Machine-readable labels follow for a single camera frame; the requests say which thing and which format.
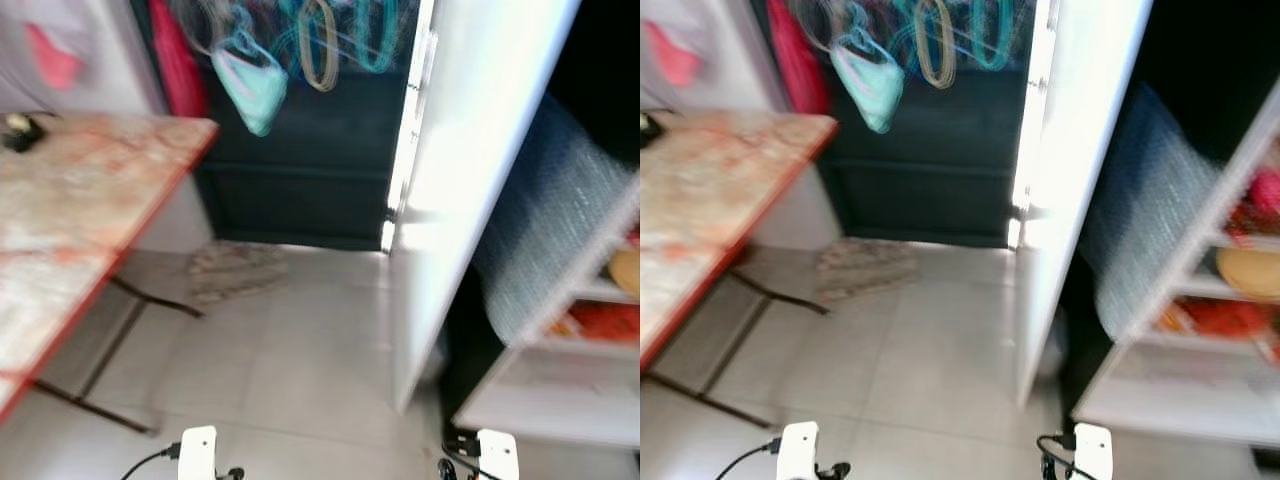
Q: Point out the white fridge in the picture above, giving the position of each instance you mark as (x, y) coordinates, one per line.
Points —
(560, 395)
(1180, 395)

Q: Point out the beige woven floor rug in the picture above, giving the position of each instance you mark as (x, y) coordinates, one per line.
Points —
(865, 268)
(235, 270)

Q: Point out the red food bag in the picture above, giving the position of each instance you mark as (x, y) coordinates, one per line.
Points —
(605, 322)
(1225, 318)

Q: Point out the marble pattern folding table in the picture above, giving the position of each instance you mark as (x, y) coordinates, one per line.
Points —
(70, 210)
(710, 200)

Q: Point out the dark green door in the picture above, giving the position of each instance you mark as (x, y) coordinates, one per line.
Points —
(935, 180)
(300, 180)

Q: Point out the blue grey patterned cloth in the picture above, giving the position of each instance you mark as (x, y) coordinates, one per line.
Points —
(550, 220)
(1150, 220)

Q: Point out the teal hanging bag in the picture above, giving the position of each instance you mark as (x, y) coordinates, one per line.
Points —
(252, 92)
(872, 90)

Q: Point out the black tape dispenser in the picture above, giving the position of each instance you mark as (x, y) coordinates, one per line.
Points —
(18, 133)
(646, 128)

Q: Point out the red hanging bag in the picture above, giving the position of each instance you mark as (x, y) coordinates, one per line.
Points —
(797, 60)
(178, 60)

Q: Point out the pale grey hanging garment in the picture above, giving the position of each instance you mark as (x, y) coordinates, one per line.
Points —
(100, 60)
(725, 60)

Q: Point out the pink cloth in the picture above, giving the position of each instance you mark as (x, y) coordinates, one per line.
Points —
(670, 56)
(50, 60)

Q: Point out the red food packet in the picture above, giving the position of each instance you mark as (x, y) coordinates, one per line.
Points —
(1264, 200)

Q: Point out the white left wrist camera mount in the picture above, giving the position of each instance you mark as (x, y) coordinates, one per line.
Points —
(797, 450)
(197, 452)

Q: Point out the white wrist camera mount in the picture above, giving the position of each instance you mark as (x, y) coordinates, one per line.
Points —
(1092, 452)
(497, 455)
(797, 450)
(197, 452)

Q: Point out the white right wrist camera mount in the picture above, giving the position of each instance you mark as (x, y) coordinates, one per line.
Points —
(497, 455)
(1092, 452)

